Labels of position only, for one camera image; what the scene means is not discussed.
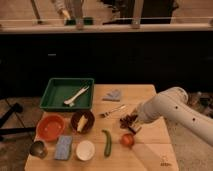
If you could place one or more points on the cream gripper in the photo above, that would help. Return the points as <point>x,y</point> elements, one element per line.
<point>136,121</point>

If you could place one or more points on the dark purple grape bunch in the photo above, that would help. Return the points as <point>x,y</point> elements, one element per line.
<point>127,121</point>

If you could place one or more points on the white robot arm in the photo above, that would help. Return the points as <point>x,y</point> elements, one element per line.
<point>172,104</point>

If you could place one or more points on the green plastic tray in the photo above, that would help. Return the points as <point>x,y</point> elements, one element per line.
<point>60,89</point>

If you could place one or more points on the black grey scrub brush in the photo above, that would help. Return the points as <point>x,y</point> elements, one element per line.
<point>134,129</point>

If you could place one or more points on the red tomato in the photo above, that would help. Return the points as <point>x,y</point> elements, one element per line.
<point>127,140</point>

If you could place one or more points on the blue grey folded cloth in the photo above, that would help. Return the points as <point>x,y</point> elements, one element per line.
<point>114,95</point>

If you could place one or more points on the green cucumber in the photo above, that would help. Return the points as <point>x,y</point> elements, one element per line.
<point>108,145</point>

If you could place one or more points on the dark brown bowl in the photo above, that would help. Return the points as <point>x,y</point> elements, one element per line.
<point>76,117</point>

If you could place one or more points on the yellow banana piece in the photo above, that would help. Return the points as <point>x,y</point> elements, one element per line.
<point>82,122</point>

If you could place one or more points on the white plastic utensil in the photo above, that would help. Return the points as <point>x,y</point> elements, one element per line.
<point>71,100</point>

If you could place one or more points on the blue sponge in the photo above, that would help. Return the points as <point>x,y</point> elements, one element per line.
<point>63,147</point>

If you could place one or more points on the orange plastic bowl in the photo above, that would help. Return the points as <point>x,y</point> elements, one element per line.
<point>50,127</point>

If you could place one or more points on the black tripod leg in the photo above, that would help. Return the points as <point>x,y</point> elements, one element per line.
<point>14,108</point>

